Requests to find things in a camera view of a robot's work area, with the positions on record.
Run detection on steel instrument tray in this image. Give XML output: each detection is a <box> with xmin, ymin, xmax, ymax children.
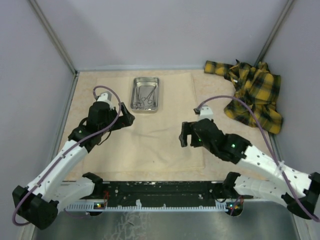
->
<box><xmin>130</xmin><ymin>76</ymin><xmax>160</xmax><ymax>114</ymax></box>

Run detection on beige cloth wrap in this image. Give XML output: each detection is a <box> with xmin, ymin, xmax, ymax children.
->
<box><xmin>83</xmin><ymin>73</ymin><xmax>204</xmax><ymax>173</ymax></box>

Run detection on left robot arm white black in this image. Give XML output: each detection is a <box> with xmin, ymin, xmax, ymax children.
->
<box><xmin>12</xmin><ymin>101</ymin><xmax>135</xmax><ymax>230</ymax></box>

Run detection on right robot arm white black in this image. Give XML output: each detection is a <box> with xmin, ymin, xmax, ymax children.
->
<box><xmin>178</xmin><ymin>119</ymin><xmax>320</xmax><ymax>221</ymax></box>

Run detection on steel surgical scissors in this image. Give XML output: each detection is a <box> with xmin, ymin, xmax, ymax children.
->
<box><xmin>135</xmin><ymin>87</ymin><xmax>145</xmax><ymax>109</ymax></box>

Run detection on steel forceps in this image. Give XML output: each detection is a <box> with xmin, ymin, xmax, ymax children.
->
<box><xmin>140</xmin><ymin>86</ymin><xmax>157</xmax><ymax>105</ymax></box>

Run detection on yellow plaid shirt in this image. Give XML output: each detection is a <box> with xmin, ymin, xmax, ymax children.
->
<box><xmin>204</xmin><ymin>60</ymin><xmax>284</xmax><ymax>134</ymax></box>

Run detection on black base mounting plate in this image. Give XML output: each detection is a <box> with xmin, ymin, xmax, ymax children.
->
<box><xmin>92</xmin><ymin>181</ymin><xmax>239</xmax><ymax>207</ymax></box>

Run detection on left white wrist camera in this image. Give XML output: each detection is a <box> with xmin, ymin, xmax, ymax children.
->
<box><xmin>96</xmin><ymin>91</ymin><xmax>112</xmax><ymax>105</ymax></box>

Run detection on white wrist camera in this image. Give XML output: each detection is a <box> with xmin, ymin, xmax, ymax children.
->
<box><xmin>193</xmin><ymin>105</ymin><xmax>214</xmax><ymax>121</ymax></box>
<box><xmin>96</xmin><ymin>91</ymin><xmax>112</xmax><ymax>105</ymax></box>

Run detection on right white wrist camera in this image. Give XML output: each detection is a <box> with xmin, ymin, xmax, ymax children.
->
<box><xmin>193</xmin><ymin>105</ymin><xmax>214</xmax><ymax>121</ymax></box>

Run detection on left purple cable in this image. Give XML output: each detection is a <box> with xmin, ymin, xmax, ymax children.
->
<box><xmin>11</xmin><ymin>86</ymin><xmax>123</xmax><ymax>227</ymax></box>

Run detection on purple cable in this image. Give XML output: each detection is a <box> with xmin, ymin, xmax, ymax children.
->
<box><xmin>11</xmin><ymin>86</ymin><xmax>123</xmax><ymax>227</ymax></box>
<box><xmin>193</xmin><ymin>95</ymin><xmax>320</xmax><ymax>223</ymax></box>

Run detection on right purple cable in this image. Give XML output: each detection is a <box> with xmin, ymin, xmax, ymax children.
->
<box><xmin>193</xmin><ymin>95</ymin><xmax>320</xmax><ymax>223</ymax></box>

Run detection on aluminium front rail frame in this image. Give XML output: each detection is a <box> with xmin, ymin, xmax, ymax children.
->
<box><xmin>29</xmin><ymin>179</ymin><xmax>303</xmax><ymax>201</ymax></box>

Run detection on white slotted cable duct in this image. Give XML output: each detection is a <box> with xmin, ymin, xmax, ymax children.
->
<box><xmin>64</xmin><ymin>199</ymin><xmax>241</xmax><ymax>212</ymax></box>

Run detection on left aluminium corner post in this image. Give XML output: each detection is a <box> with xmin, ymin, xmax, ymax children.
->
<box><xmin>27</xmin><ymin>0</ymin><xmax>78</xmax><ymax>75</ymax></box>

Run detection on aluminium corner post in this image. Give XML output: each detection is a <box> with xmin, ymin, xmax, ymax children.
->
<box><xmin>254</xmin><ymin>0</ymin><xmax>296</xmax><ymax>66</ymax></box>
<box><xmin>27</xmin><ymin>0</ymin><xmax>78</xmax><ymax>75</ymax></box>

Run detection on right aluminium corner post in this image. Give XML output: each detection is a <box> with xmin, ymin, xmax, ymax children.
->
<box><xmin>254</xmin><ymin>0</ymin><xmax>296</xmax><ymax>66</ymax></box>

